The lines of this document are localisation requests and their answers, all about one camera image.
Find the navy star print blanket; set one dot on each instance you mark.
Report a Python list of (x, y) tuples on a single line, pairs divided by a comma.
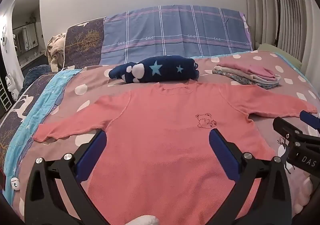
[(162, 70)]

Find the green pillow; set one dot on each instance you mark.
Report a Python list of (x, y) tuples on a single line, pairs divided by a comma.
[(282, 52)]

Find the arched wall mirror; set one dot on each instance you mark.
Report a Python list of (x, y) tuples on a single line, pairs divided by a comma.
[(25, 27)]

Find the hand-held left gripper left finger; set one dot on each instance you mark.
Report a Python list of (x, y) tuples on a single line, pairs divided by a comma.
[(92, 151)]

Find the dark blue fluffy blanket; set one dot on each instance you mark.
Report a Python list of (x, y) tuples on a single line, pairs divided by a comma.
[(37, 72)]

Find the pink long-sleeve shirt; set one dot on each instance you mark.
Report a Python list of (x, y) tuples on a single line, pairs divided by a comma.
[(155, 140)]

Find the pink folded garment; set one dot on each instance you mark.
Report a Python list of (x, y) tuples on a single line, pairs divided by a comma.
[(260, 70)]

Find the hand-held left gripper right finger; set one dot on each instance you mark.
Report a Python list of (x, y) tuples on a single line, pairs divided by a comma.
[(222, 151)]

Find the navy tree print pillow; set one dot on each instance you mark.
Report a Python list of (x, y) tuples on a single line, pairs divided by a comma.
[(85, 40)]

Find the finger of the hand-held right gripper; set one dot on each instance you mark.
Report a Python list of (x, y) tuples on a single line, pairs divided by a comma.
[(282, 126), (311, 119)]

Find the blue plaid pillow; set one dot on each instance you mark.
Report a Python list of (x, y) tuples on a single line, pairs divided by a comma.
[(175, 30)]

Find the pale pink plush cushion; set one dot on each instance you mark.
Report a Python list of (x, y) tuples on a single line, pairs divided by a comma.
[(305, 190)]

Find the white ladder-shaped rack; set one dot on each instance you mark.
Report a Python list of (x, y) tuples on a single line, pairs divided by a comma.
[(4, 97)]

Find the beige clothes pile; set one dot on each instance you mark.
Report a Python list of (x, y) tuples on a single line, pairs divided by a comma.
[(55, 47)]

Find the white cat figurine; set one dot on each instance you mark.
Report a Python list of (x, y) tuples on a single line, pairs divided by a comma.
[(11, 85)]

